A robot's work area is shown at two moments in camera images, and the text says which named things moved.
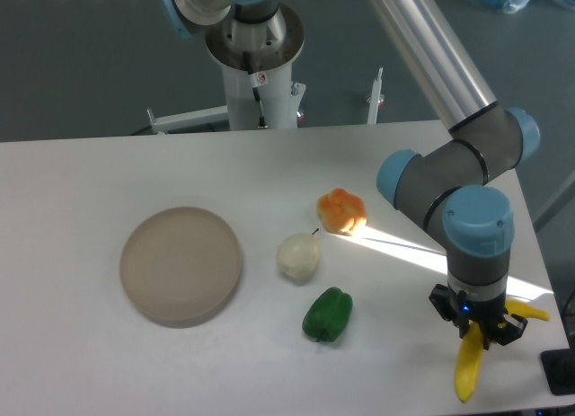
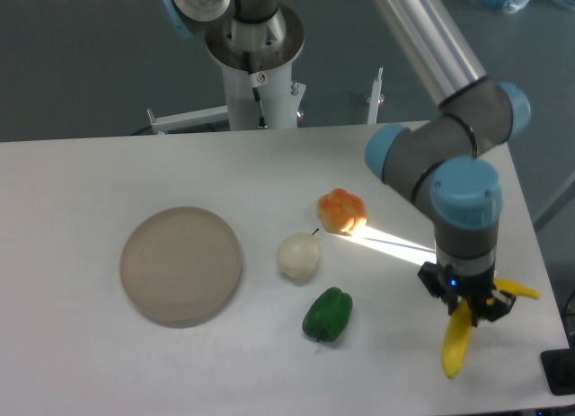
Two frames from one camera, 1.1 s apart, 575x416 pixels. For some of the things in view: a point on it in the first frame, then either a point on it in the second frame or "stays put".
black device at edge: [559, 368] stays put
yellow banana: [470, 353] to [460, 324]
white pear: [297, 256] stays put
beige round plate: [181, 266] stays put
